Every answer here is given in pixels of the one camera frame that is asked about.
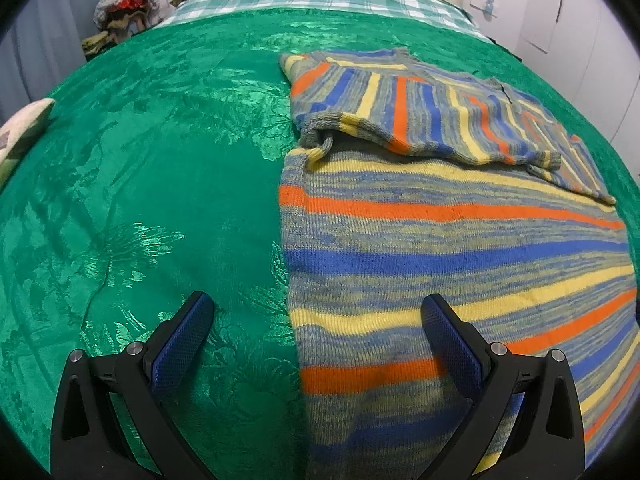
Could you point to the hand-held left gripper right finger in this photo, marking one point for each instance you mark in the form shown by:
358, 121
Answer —
452, 345

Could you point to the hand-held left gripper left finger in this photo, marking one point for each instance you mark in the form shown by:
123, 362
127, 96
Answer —
182, 340

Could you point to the striped knit sweater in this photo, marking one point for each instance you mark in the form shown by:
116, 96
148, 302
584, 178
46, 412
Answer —
400, 240

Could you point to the green satin bedspread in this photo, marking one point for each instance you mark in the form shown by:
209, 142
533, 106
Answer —
150, 160

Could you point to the patterned cushion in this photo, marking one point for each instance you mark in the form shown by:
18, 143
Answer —
22, 132

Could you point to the olive folded cloth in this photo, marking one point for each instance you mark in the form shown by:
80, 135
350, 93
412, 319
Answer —
97, 42

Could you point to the grey-blue curtain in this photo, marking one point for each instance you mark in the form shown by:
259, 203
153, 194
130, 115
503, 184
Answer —
40, 50

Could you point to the blue wall fixture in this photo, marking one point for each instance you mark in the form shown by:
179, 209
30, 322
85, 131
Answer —
487, 5

